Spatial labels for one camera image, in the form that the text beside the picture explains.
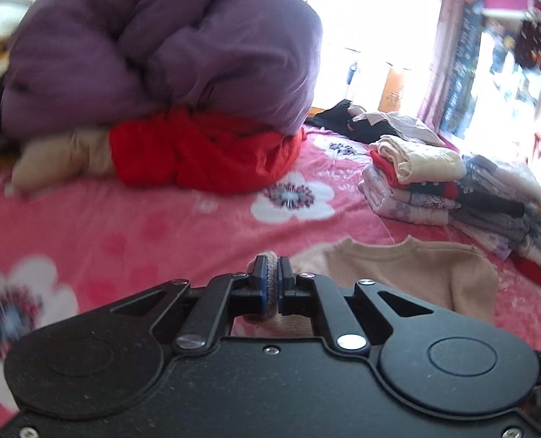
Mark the beige knit sweater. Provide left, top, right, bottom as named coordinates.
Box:
left=247, top=236, right=500, bottom=335

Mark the dark blue wall banner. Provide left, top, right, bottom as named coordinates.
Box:
left=438, top=0, right=487, bottom=140

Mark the purple quilt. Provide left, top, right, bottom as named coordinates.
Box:
left=0, top=0, right=324, bottom=140

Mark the beige pillow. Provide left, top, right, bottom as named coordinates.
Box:
left=11, top=127, right=116, bottom=193

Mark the mauve curtain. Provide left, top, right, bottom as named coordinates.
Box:
left=415, top=0, right=487, bottom=134

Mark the pink floral bed sheet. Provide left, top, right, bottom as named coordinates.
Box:
left=0, top=121, right=541, bottom=438

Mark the orange cardboard box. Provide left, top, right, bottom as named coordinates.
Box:
left=378, top=66, right=411, bottom=115

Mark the cream-topped folded clothes stack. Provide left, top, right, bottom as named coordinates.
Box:
left=358, top=134, right=468, bottom=227

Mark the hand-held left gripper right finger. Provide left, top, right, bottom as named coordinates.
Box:
left=279, top=256, right=436, bottom=356

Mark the pale grey garment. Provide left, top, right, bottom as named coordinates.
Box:
left=347, top=109, right=446, bottom=147

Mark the red quilt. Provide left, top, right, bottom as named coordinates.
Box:
left=108, top=106, right=308, bottom=198

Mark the black garment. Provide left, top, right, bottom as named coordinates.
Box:
left=305, top=99, right=392, bottom=145

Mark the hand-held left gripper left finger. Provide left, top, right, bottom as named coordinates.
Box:
left=110, top=254, right=278, bottom=355

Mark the grey folded clothes stack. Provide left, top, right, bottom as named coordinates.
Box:
left=450, top=154, right=541, bottom=291

